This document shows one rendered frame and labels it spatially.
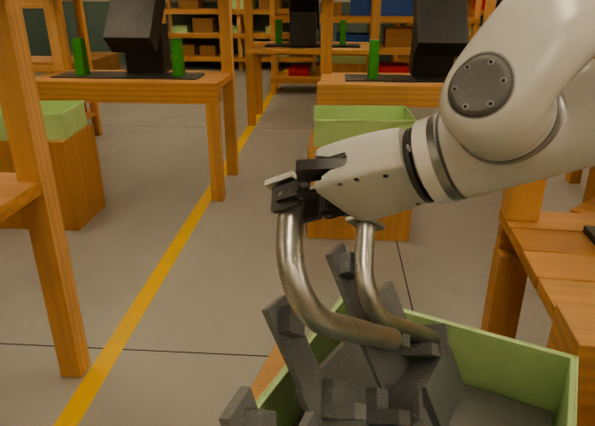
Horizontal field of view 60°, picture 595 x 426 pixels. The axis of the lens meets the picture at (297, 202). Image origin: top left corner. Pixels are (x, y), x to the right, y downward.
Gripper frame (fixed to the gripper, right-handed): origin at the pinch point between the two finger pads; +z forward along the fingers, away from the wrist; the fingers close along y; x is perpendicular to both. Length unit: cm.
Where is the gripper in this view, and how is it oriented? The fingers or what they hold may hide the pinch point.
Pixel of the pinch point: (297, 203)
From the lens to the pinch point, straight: 58.1
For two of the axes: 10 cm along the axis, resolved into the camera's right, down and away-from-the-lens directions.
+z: -7.9, 2.4, 5.6
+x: -0.5, 8.9, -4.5
